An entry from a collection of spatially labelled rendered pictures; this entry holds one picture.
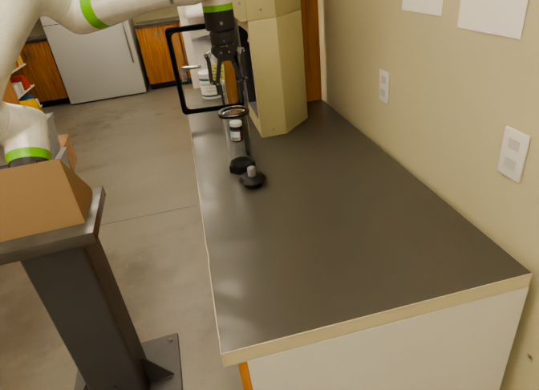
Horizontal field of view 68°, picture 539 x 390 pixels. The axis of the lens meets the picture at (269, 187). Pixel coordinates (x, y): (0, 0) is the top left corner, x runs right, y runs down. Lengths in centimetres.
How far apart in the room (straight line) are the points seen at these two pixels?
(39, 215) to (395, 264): 104
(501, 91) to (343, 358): 70
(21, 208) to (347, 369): 103
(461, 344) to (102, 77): 620
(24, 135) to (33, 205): 22
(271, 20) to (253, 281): 102
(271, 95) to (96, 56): 515
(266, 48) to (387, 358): 116
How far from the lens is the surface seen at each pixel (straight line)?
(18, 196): 139
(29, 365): 246
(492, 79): 109
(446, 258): 105
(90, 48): 665
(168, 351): 214
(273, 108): 170
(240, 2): 160
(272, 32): 163
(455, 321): 104
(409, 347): 103
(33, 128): 147
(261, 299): 93
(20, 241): 144
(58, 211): 139
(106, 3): 134
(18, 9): 136
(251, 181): 132
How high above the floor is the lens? 160
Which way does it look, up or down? 30 degrees down
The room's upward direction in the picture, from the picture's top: 7 degrees counter-clockwise
